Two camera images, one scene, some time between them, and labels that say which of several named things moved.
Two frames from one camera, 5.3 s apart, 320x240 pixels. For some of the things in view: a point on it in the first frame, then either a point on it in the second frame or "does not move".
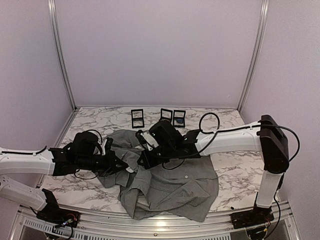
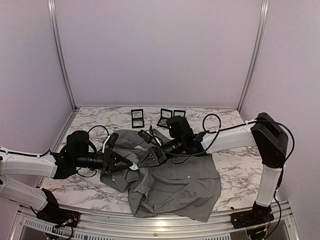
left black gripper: (111, 168) does not move
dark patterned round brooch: (129, 170) to (134, 166)
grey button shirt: (183, 192) does not move
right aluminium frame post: (263, 20) does not move
